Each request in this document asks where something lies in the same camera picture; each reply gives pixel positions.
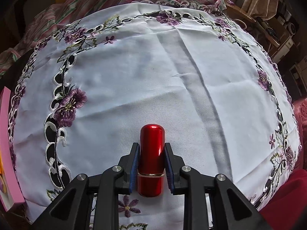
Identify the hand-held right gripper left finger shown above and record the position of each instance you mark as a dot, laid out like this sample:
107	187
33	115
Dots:
134	170

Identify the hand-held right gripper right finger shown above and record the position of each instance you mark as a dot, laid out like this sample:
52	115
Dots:
169	170

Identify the red lipstick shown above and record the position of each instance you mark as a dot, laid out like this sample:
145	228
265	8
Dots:
151	158

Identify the white tray with pink rim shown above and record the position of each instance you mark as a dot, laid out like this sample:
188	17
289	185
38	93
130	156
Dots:
9	160

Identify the white embroidered tablecloth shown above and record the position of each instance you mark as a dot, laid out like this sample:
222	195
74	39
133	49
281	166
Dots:
168	76

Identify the small wooden table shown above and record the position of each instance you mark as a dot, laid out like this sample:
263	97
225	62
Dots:
247	19

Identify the black stereo set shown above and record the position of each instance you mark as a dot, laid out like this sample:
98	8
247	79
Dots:
287	16

